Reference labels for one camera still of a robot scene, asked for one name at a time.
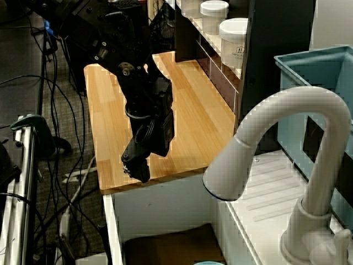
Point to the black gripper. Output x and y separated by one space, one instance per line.
160 132

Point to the light blue bowl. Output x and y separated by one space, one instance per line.
208 263

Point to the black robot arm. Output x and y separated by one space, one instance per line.
110 47

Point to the white sink unit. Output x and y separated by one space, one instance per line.
262 179

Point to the brown cardboard sheet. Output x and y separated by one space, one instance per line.
171 245

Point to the white plastic jar with lid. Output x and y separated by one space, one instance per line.
213 16
233 41

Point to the grey toy faucet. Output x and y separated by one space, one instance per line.
317 116

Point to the aluminium extrusion frame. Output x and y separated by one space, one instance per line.
23 193

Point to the black shelf post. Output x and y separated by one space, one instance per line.
186 30
275 55

